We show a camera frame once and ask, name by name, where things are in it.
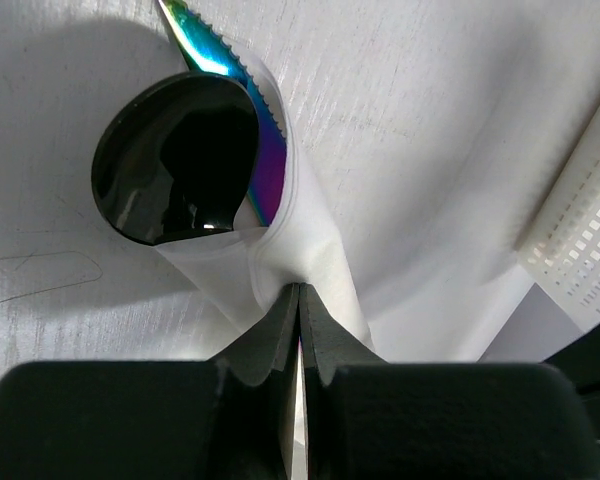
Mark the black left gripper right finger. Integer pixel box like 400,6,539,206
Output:
298,284,600,479

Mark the black metal spoon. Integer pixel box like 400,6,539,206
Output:
91,72,260,246

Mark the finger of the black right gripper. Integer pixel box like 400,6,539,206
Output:
544,324,600,441

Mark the iridescent rainbow steak knife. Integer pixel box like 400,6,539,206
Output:
158,1,287,226

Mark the white perforated plastic basket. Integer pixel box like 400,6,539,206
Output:
517,105,600,332

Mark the white paper napkin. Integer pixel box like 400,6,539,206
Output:
155,40,373,347

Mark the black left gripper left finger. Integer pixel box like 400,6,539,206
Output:
0,284,300,479

